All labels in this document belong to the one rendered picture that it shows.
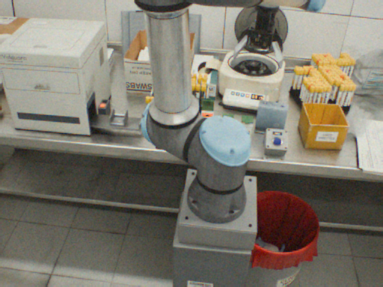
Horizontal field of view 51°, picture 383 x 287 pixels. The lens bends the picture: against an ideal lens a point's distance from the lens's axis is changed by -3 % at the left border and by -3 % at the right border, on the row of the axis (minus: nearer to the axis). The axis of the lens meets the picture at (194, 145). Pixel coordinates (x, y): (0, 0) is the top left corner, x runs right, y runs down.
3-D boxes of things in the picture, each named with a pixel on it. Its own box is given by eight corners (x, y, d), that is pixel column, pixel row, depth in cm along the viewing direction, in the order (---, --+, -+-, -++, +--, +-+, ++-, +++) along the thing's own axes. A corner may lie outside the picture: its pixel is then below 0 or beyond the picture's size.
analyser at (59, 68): (13, 129, 138) (-8, 49, 120) (43, 89, 160) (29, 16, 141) (99, 137, 136) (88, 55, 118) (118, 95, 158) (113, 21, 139)
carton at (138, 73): (124, 93, 159) (122, 57, 150) (139, 60, 182) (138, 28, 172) (187, 98, 158) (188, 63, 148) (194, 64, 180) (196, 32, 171)
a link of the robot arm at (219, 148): (229, 199, 92) (236, 155, 84) (180, 173, 98) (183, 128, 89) (254, 170, 100) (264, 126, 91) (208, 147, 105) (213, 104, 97)
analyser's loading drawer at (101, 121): (81, 128, 136) (78, 116, 133) (87, 117, 142) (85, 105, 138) (141, 134, 135) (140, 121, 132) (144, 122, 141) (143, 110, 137)
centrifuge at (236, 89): (212, 107, 154) (214, 78, 146) (227, 71, 176) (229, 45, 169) (275, 118, 149) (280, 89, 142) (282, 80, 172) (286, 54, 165)
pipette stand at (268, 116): (253, 131, 142) (257, 107, 136) (256, 121, 148) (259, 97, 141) (282, 137, 141) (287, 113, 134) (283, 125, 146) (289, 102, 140)
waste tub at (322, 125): (304, 149, 136) (310, 125, 130) (296, 125, 146) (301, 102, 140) (342, 150, 136) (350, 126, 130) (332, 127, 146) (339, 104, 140)
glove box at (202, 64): (188, 98, 158) (188, 75, 152) (194, 69, 177) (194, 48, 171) (220, 100, 157) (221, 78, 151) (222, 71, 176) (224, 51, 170)
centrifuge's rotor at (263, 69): (228, 84, 156) (230, 68, 152) (236, 66, 168) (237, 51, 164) (268, 91, 154) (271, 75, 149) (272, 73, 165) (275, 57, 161)
